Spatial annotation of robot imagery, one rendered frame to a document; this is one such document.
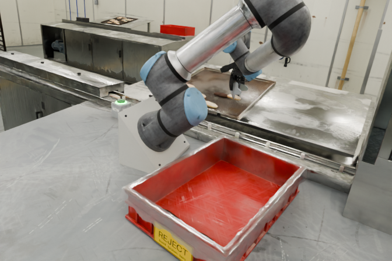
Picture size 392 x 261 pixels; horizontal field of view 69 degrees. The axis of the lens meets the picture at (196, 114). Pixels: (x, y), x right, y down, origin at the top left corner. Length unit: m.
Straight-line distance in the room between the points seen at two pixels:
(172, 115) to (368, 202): 0.62
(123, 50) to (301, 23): 3.91
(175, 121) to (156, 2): 5.46
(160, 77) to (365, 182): 0.67
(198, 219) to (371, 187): 0.48
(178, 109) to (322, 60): 4.09
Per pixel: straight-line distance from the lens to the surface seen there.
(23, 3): 8.74
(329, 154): 1.36
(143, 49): 4.31
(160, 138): 0.98
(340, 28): 4.80
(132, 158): 1.03
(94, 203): 0.91
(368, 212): 0.99
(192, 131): 1.26
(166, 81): 0.92
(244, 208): 0.90
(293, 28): 0.86
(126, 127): 1.00
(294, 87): 1.75
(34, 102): 2.29
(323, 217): 0.97
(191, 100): 0.90
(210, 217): 0.85
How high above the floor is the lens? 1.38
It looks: 21 degrees down
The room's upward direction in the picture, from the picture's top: 5 degrees clockwise
